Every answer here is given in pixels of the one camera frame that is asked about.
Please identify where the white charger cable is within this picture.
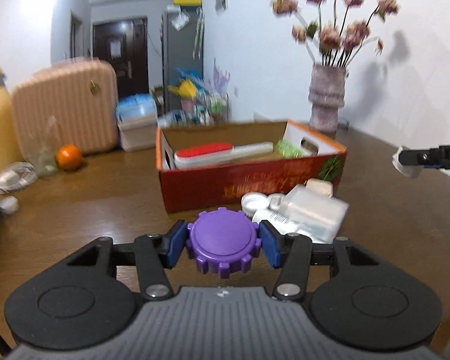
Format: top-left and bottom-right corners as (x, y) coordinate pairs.
(0, 161), (39, 196)

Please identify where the purple plastic gear cap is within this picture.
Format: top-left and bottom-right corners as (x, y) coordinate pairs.
(186, 207), (262, 279)

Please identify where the wire storage rack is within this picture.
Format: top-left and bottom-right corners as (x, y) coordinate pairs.
(193, 91), (230, 125)

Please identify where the yellow blue bag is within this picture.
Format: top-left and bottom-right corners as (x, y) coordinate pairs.
(166, 68), (204, 99)

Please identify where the dark brown door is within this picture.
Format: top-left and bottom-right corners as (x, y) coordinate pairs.
(92, 17), (149, 98)

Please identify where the red white lint brush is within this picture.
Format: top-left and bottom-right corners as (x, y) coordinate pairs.
(174, 141), (274, 169)

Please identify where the small white round lid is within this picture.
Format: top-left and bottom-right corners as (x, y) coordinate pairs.
(0, 196), (19, 215)

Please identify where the orange fruit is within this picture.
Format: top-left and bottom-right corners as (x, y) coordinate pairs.
(55, 145), (83, 172)

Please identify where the grey refrigerator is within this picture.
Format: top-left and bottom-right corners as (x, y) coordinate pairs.
(161, 5), (205, 112)

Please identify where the yellow box on fridge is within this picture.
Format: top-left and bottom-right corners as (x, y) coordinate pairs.
(173, 0), (202, 7)

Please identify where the green tube white cap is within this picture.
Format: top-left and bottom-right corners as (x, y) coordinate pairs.
(274, 140), (310, 159)

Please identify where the white plastic bottle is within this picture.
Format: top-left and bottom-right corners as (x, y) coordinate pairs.
(241, 192), (319, 243)

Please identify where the dried pink rose bouquet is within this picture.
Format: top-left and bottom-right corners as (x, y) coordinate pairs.
(270, 0), (400, 71)

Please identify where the pink textured vase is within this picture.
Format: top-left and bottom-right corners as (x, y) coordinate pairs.
(308, 64), (345, 133)

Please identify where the clear glass jar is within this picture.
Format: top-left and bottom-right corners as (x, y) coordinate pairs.
(24, 115), (61, 178)

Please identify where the orange red cardboard box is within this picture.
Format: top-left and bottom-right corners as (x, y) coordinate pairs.
(156, 120), (347, 213)

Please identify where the blue tissue pack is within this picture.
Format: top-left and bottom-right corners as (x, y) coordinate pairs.
(115, 94), (158, 123)

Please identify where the pink ribbed suitcase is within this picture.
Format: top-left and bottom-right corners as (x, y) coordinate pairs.
(11, 58), (119, 155)

